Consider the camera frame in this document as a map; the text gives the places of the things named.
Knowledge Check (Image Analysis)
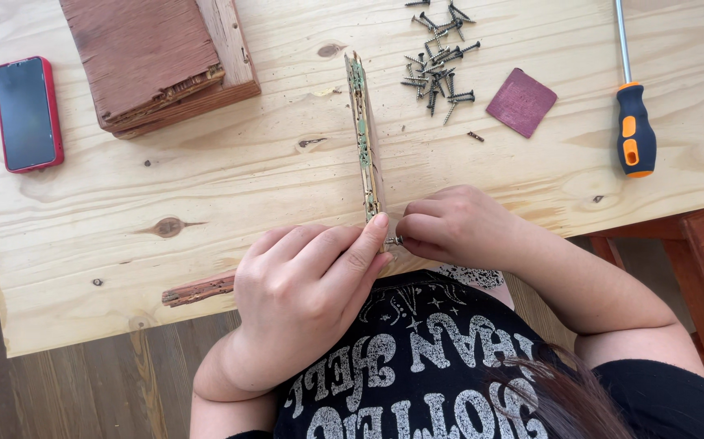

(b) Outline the orange and black screwdriver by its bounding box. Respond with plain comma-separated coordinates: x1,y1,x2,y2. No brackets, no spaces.
613,0,658,179

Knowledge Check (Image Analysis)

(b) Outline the worn thin plywood board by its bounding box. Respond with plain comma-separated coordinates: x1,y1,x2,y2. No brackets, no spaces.
344,50,390,254

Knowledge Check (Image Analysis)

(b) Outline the red cased smartphone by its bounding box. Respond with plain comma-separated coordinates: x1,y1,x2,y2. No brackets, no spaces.
0,55,65,174

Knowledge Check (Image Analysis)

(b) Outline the reddish plywood board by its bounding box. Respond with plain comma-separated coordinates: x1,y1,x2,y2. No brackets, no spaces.
59,0,227,129

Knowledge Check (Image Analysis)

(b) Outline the person's right hand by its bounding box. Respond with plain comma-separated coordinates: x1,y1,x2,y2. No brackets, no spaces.
395,185,531,273

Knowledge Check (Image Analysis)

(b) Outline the person's left hand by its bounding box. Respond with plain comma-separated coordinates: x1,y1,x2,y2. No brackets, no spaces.
230,212,395,392

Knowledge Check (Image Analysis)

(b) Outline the broken wood scrap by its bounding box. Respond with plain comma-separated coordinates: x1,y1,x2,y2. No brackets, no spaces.
161,269,237,308

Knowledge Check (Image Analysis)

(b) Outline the maroon sandpaper square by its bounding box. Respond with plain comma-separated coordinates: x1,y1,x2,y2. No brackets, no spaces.
485,67,559,140

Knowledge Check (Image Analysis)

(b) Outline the thick reddish wood block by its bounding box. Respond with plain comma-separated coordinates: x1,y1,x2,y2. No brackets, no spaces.
110,0,262,141

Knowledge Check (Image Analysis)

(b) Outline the black printed t-shirt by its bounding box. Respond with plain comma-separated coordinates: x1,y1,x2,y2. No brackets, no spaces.
226,268,704,439

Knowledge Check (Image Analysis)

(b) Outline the pile of dark screws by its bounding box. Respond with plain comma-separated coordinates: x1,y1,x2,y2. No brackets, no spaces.
400,0,482,127

